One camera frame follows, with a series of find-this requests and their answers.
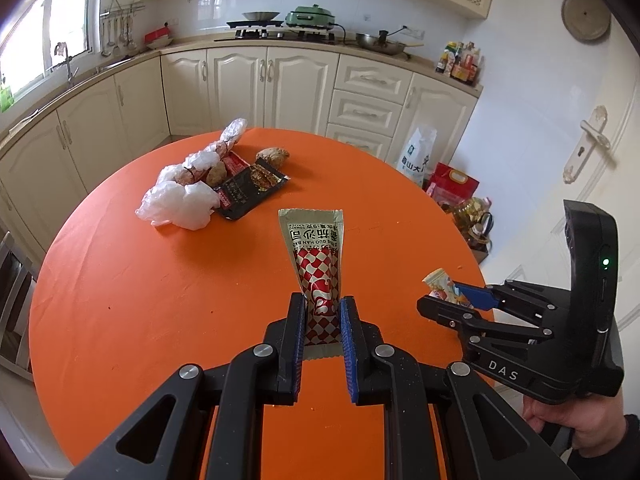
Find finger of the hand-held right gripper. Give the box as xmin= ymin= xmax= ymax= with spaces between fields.
xmin=416 ymin=296 xmax=555 ymax=346
xmin=457 ymin=280 xmax=571 ymax=328

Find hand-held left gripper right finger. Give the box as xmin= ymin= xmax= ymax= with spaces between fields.
xmin=340 ymin=296 xmax=576 ymax=480

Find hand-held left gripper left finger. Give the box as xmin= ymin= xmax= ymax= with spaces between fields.
xmin=65 ymin=292 xmax=307 ymax=480

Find colourful snack wrapper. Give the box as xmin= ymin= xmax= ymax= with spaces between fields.
xmin=422 ymin=267 xmax=475 ymax=309

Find red checkered ketchup packet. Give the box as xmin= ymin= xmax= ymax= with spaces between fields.
xmin=278 ymin=207 xmax=346 ymax=361

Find person's right forearm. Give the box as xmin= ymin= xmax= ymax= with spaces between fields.
xmin=565 ymin=412 xmax=640 ymax=480

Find person's right hand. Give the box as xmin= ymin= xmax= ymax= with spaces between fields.
xmin=522 ymin=390 xmax=628 ymax=448

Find cooking oil bottle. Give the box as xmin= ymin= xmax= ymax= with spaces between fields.
xmin=445 ymin=197 xmax=493 ymax=233

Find red rice bag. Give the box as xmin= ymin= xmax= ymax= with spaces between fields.
xmin=425 ymin=162 xmax=481 ymax=208

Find white door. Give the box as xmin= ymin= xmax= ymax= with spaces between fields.
xmin=492 ymin=50 xmax=640 ymax=341

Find white rice sack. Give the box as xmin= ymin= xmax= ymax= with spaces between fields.
xmin=395 ymin=125 xmax=438 ymax=191

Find orange round table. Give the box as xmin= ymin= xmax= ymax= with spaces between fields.
xmin=29 ymin=127 xmax=496 ymax=480

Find black snack wrapper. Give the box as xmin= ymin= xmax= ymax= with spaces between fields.
xmin=214 ymin=157 xmax=290 ymax=221

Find white plastic bag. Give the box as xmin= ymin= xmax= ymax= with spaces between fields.
xmin=135 ymin=180 xmax=221 ymax=231

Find red snack wrapper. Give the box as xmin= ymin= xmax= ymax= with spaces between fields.
xmin=220 ymin=154 xmax=251 ymax=176

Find wrapped sausage packets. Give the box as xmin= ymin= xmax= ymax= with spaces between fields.
xmin=156 ymin=117 xmax=249 ymax=186

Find group of condiment bottles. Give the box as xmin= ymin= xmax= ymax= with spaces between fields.
xmin=434 ymin=40 xmax=483 ymax=86

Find cream lower kitchen cabinets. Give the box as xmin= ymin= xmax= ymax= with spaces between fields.
xmin=0 ymin=40 xmax=485 ymax=261

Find steel frying pan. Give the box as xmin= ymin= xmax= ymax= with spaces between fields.
xmin=356 ymin=30 xmax=408 ymax=57

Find grey metal rack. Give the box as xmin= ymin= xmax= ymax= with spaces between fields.
xmin=0 ymin=230 xmax=40 ymax=381

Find black gas stove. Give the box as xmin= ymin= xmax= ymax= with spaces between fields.
xmin=215 ymin=20 xmax=336 ymax=45

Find green electric pot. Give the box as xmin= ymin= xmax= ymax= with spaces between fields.
xmin=285 ymin=5 xmax=337 ymax=31

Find hanging utensil rack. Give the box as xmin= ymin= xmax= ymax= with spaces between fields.
xmin=99 ymin=0 xmax=146 ymax=58

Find steel faucet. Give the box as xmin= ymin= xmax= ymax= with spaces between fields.
xmin=52 ymin=42 xmax=81 ymax=86

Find kitchen window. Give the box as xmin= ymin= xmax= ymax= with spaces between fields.
xmin=0 ymin=0 xmax=96 ymax=106

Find silver door handle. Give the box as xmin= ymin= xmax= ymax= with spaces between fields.
xmin=562 ymin=106 xmax=612 ymax=184

